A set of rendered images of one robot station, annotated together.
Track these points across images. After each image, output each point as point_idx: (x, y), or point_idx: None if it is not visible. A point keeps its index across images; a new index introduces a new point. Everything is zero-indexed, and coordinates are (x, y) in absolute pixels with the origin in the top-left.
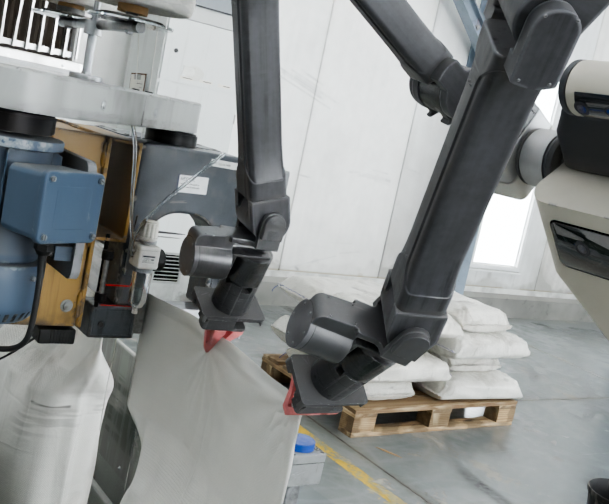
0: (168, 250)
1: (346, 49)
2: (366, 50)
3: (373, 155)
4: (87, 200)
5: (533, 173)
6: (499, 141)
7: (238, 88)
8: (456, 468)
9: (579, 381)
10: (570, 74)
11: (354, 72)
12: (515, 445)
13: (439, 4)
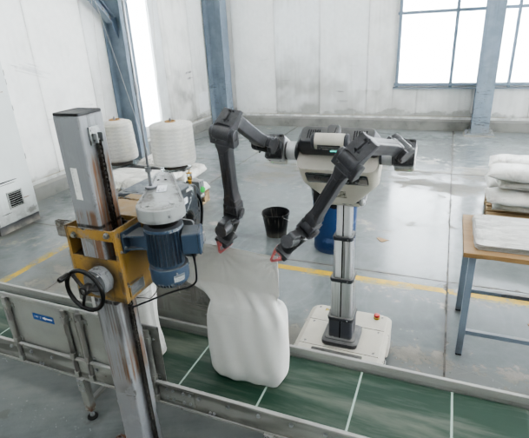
0: (11, 189)
1: (42, 42)
2: (52, 39)
3: (79, 94)
4: (201, 233)
5: (292, 157)
6: (340, 188)
7: (225, 177)
8: (207, 228)
9: (217, 166)
10: (314, 140)
11: (51, 54)
12: (218, 208)
13: (77, 0)
